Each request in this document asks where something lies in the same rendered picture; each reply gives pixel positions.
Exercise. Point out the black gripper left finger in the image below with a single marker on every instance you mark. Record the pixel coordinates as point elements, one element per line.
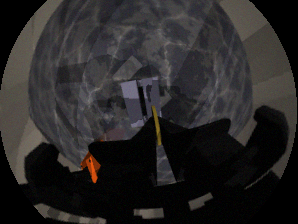
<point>141,149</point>

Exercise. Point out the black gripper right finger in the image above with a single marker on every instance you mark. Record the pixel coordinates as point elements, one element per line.
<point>178,142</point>

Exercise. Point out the gold coin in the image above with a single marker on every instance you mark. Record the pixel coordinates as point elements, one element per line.
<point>156,125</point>

